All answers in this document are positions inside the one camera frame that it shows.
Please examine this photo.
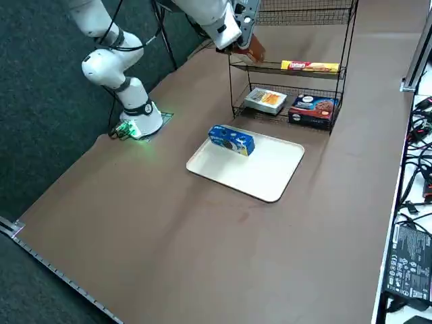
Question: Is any blue Oreo cookie box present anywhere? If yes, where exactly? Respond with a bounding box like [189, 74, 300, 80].
[208, 124, 256, 157]

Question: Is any black labelled power adapter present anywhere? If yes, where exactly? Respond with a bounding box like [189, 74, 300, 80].
[383, 221, 432, 300]

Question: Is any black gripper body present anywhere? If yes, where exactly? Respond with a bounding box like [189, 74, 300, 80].
[232, 0, 262, 48]

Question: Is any yellow biscuit box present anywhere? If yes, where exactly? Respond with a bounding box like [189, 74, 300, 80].
[280, 59, 340, 74]

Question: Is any aluminium table edge rail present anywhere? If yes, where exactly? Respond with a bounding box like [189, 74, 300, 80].
[0, 215, 124, 324]

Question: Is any cream plastic tray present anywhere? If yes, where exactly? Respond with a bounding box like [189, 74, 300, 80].
[186, 130, 306, 204]

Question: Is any black stand leg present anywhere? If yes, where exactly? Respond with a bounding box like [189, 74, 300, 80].
[153, 0, 178, 71]

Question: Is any dark blue chocolate cookie box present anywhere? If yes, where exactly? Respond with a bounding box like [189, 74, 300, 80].
[288, 94, 341, 131]

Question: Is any black wire shelf rack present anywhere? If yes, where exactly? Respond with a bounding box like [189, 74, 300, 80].
[225, 0, 359, 136]

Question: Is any brown tea bottle white cap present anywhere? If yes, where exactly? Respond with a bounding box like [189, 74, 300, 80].
[230, 33, 267, 65]

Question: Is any white orange cracker box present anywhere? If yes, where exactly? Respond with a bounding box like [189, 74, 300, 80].
[243, 87, 288, 115]

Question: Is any aluminium post with bracket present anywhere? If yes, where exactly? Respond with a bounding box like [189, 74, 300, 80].
[400, 9, 432, 92]

